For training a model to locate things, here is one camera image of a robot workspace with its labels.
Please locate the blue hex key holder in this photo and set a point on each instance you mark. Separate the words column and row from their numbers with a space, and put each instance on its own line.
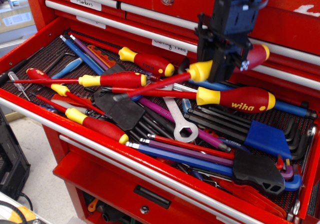
column 268, row 139

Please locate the long red hex key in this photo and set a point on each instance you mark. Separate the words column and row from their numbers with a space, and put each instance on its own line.
column 165, row 140

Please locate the magenta hex key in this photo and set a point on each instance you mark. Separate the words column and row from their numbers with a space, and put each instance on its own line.
column 160, row 109

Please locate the red yellow wiha screwdriver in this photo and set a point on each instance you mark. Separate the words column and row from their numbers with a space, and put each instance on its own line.
column 250, row 100
column 197, row 72

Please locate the open red drawer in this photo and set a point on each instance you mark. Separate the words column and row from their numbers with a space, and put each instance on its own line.
column 141, row 181

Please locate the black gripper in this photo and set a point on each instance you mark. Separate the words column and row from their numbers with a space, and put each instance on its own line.
column 223, row 36

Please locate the red yellow screwdriver top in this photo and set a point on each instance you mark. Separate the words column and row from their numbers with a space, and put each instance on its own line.
column 154, row 64

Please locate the red yellow Wiha screwdriver front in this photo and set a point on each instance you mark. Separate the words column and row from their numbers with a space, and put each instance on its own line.
column 197, row 72

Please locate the clear handle small screwdriver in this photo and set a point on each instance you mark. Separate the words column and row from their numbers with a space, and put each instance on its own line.
column 13, row 77

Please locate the black folded pouch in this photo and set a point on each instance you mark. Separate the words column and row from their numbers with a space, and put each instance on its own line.
column 126, row 113

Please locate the red yellow Wiha screwdriver rear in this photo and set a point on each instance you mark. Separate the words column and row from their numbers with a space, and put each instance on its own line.
column 250, row 100

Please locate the red yellow screwdriver middle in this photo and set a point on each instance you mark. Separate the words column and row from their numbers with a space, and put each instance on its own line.
column 126, row 79

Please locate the silver flat wrench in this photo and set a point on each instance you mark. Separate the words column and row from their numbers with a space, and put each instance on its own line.
column 184, row 130

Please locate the blue handled long tool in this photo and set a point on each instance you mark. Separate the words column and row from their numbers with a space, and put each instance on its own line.
column 279, row 105

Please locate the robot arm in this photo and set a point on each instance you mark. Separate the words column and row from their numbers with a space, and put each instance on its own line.
column 223, row 36

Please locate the black box on floor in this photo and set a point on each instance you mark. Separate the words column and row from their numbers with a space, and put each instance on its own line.
column 14, row 167

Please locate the orange hex key holder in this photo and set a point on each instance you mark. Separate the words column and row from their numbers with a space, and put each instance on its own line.
column 108, row 60

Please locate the red yellow screwdriver front left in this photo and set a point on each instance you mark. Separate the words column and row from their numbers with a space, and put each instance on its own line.
column 102, row 127

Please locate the blue hex key rear left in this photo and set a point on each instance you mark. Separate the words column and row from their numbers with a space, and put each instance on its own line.
column 95, row 67

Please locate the black hex key holder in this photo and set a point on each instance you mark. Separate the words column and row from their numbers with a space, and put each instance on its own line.
column 257, row 171

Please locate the long blue hex key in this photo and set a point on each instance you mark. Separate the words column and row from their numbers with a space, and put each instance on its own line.
column 256, row 171

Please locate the long purple hex key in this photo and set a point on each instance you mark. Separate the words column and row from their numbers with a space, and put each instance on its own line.
column 195, row 158

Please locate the red tool chest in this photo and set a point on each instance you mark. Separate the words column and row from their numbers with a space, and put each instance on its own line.
column 290, row 29

